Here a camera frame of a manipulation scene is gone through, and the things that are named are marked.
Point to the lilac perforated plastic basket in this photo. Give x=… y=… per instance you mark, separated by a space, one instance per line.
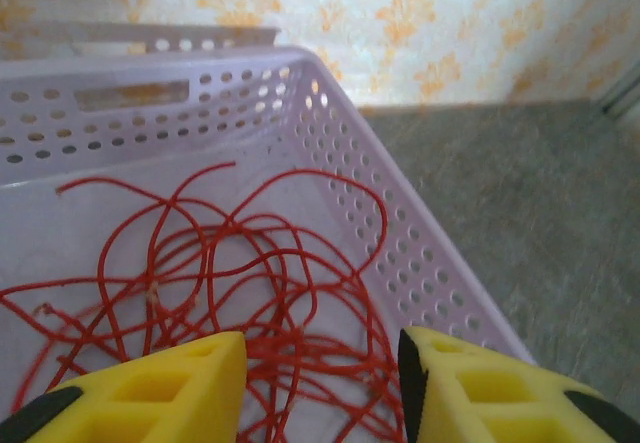
x=390 y=203

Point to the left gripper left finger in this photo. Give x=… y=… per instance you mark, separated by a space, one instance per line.
x=150 y=393

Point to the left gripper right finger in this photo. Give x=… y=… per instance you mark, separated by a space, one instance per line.
x=500 y=403

